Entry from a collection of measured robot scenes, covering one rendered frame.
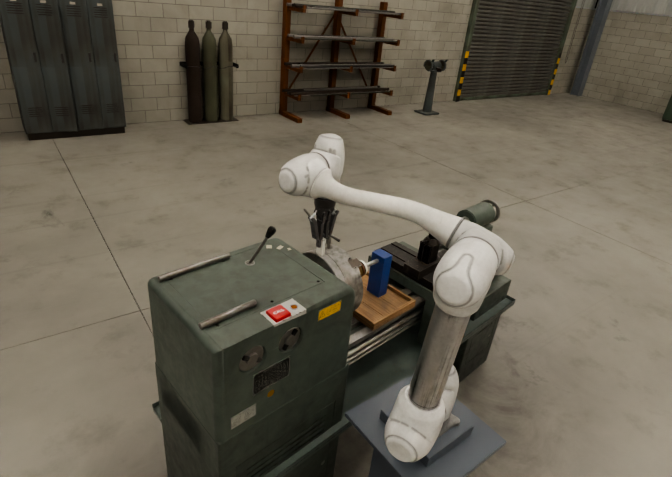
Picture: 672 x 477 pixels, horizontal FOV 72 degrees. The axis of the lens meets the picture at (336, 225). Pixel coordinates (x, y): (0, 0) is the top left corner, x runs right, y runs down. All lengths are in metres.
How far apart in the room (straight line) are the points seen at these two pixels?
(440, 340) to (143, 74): 7.35
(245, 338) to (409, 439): 0.59
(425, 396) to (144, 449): 1.74
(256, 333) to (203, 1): 7.32
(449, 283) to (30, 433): 2.46
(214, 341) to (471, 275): 0.76
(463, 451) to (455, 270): 0.92
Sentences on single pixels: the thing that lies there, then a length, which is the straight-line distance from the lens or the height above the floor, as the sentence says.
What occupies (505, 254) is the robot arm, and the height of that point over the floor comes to 1.59.
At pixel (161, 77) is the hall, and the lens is 8.31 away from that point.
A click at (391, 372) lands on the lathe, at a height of 0.54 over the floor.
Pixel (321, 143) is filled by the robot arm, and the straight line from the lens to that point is 1.49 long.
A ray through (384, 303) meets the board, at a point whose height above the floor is 0.89.
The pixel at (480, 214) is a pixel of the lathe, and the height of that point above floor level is 1.13.
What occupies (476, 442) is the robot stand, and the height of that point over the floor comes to 0.75.
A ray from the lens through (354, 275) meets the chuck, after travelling 1.91.
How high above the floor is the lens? 2.21
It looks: 27 degrees down
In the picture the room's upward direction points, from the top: 6 degrees clockwise
